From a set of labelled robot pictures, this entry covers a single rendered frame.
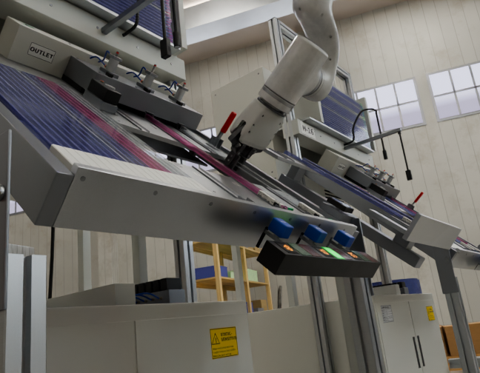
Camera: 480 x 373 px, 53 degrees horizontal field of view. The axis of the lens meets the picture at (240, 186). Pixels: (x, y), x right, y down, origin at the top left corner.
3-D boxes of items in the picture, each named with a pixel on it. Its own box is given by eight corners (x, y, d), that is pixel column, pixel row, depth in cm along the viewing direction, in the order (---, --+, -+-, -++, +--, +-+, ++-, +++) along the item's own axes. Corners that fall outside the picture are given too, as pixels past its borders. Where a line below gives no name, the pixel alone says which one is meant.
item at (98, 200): (341, 257, 101) (358, 227, 100) (52, 227, 50) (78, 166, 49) (336, 253, 102) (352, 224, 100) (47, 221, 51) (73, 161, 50)
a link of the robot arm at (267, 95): (279, 92, 114) (272, 102, 115) (257, 80, 107) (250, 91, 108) (302, 109, 109) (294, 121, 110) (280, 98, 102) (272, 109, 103)
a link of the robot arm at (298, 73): (282, 93, 114) (258, 79, 107) (315, 45, 110) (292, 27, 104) (303, 110, 109) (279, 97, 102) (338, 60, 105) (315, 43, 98)
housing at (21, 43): (163, 137, 143) (183, 94, 140) (-4, 83, 105) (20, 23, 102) (149, 127, 147) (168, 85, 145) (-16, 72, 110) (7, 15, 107)
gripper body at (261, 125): (276, 101, 114) (250, 139, 118) (251, 87, 107) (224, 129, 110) (296, 117, 110) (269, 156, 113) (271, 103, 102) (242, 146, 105)
